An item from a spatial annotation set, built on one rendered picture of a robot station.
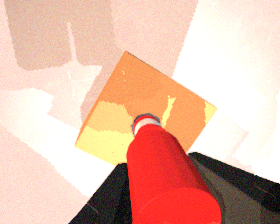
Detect orange square block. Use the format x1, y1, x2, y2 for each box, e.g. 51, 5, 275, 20
73, 51, 217, 167

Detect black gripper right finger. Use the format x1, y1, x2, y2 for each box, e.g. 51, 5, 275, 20
188, 152, 280, 224

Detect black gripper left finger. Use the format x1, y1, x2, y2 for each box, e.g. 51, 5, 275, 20
67, 163, 133, 224

